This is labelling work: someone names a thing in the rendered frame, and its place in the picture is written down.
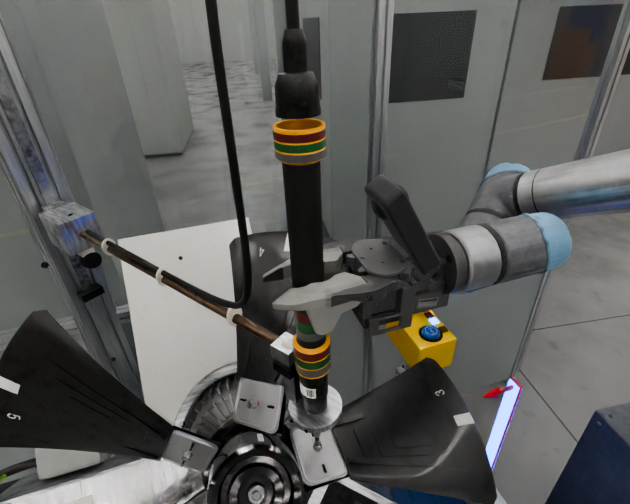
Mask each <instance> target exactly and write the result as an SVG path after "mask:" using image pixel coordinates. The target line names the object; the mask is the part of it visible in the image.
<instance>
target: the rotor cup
mask: <svg viewBox="0 0 630 504"><path fill-rule="evenodd" d="M289 433H290V429H289V427H288V426H287V425H286V424H285V423H284V428H283V434H279V433H276V432H275V433H273V434H270V433H267V432H264V431H261V430H258V429H255V428H252V427H248V426H245V425H242V424H239V423H236V422H235V421H234V418H233V416H232V417H230V418H228V419H227V420H225V421H224V422H223V423H222V424H221V425H220V426H219V427H218V428H217V429H216V430H215V431H214V433H213V434H212V436H211V437H210V439H212V440H214V441H217V442H220V443H221V445H220V447H219V448H218V451H217V453H216V454H215V456H214V457H213V459H212V461H211V462H210V464H209V465H208V467H207V469H206V470H205V471H204V472H202V481H203V485H204V488H205V491H206V493H207V494H206V504H252V503H250V501H249V500H248V492H249V490H250V489H251V488H252V487H253V486H256V485H259V486H261V487H263V489H264V491H265V497H264V499H263V501H262V502H261V503H259V504H302V502H303V495H304V483H303V477H302V473H301V470H300V468H299V465H298V463H297V461H296V458H295V455H294V451H293V448H292V444H291V441H290V437H289ZM257 434H262V435H263V439H264V441H258V437H257ZM212 465H213V473H212V475H211V478H210V479H209V477H210V470H211V468H212Z"/></svg>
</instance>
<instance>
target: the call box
mask: <svg viewBox="0 0 630 504"><path fill-rule="evenodd" d="M429 311H430V312H431V313H432V314H433V315H434V316H433V317H432V318H434V317H435V318H436V319H437V320H438V321H439V323H438V324H434V326H435V327H436V328H438V327H440V326H445V325H444V324H443V323H442V322H441V321H440V320H439V319H438V317H437V316H436V315H435V314H434V313H433V312H432V311H431V310H429ZM429 311H427V312H429ZM424 313H425V312H423V313H422V312H421V313H417V314H413V316H412V323H411V327H407V328H403V329H399V330H395V331H392V332H388V333H387V335H388V336H389V338H390V339H391V340H392V342H393V343H394V345H395V346H396V348H397V349H398V350H399V352H400V353H401V355H402V356H403V358H404V359H405V360H406V362H407V363H408V365H409V366H410V367H412V366H413V365H415V364H417V363H418V362H420V361H421V360H423V359H424V358H426V357H428V358H431V359H434V360H435V361H436V362H437V363H438V364H439V365H440V366H441V368H443V367H446V366H449V365H451V364H452V359H453V355H454V350H455V345H456V340H457V339H456V337H455V336H454V335H453V334H452V333H451V332H450V331H448V332H445V333H442V332H441V331H440V330H439V331H440V335H439V338H438V339H435V340H430V339H427V338H425V337H424V336H423V335H422V329H423V327H425V326H428V325H432V323H431V322H430V321H429V319H430V318H428V319H427V318H426V317H425V315H424ZM398 325H399V321H396V322H392V323H388V324H386V328H390V327H394V326H398ZM445 327H446V326H445ZM446 328H447V327H446ZM447 329H448V328H447Z"/></svg>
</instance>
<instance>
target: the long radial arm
mask: <svg viewBox="0 0 630 504"><path fill-rule="evenodd" d="M188 470H190V469H187V468H184V467H182V468H181V467H180V466H179V465H176V464H173V463H170V462H168V461H166V460H164V459H163V458H162V459H161V461H154V460H149V459H144V458H137V457H130V456H123V455H115V456H114V457H110V458H109V459H108V460H107V461H105V462H104V463H102V464H100V463H99V464H97V465H94V466H91V467H88V468H84V469H81V470H78V471H74V472H71V473H68V474H64V475H61V476H58V477H54V478H51V479H48V480H39V478H38V473H37V474H34V475H30V476H27V477H24V478H21V479H20V480H18V481H17V482H16V483H14V484H13V485H11V486H10V487H9V488H7V489H6V490H5V491H3V492H2V493H1V494H0V504H166V503H169V502H172V501H175V500H178V499H181V498H183V497H185V496H186V495H188V494H189V493H191V492H192V490H193V488H194V487H195V486H196V485H195V482H193V483H190V484H189V481H190V479H191V478H192V474H188V475H187V474H186V472H187V471H188Z"/></svg>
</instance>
